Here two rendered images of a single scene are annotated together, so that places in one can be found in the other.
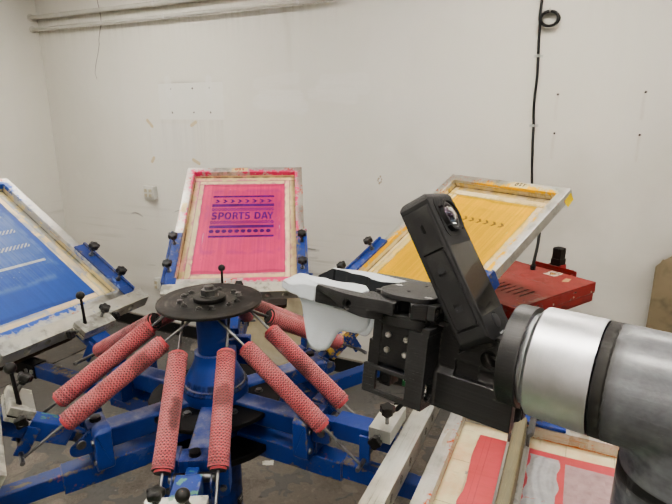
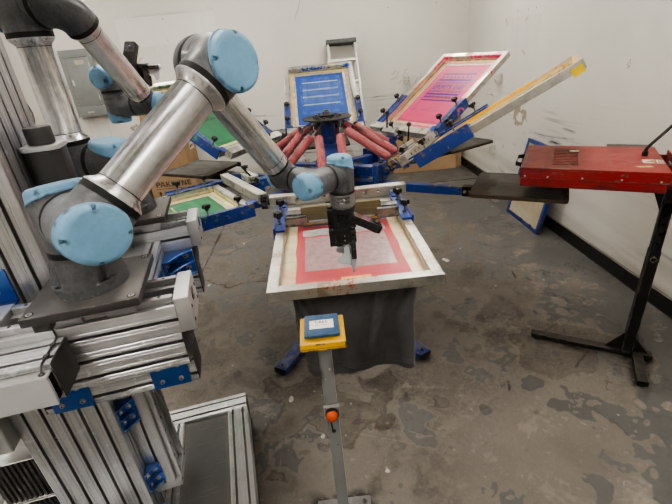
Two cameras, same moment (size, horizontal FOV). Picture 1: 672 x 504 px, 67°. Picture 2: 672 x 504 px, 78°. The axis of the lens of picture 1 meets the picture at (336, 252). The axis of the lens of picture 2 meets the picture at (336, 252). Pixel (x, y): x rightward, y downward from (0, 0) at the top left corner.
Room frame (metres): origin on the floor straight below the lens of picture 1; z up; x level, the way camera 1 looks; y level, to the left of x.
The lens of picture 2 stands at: (0.21, -1.95, 1.68)
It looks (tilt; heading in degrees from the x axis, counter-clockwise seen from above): 26 degrees down; 63
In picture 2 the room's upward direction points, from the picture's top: 5 degrees counter-clockwise
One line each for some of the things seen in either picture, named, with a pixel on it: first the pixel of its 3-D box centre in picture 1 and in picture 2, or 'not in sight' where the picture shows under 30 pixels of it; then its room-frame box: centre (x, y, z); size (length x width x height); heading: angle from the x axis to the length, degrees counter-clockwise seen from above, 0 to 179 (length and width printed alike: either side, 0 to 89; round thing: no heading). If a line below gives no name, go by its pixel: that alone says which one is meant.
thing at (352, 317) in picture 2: not in sight; (357, 328); (0.81, -0.86, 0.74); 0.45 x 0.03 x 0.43; 155
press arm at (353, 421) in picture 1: (367, 431); not in sight; (1.18, -0.08, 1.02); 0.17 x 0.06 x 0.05; 65
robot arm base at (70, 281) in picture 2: not in sight; (85, 262); (0.09, -0.98, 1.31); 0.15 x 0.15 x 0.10
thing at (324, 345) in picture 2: not in sight; (335, 441); (0.59, -1.05, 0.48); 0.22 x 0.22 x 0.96; 65
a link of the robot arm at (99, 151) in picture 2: not in sight; (113, 160); (0.20, -0.50, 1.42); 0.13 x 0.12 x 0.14; 142
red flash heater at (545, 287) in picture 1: (513, 288); (592, 166); (2.20, -0.80, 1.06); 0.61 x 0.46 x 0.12; 125
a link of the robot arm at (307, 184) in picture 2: not in sight; (311, 182); (0.66, -0.93, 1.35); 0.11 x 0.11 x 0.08; 17
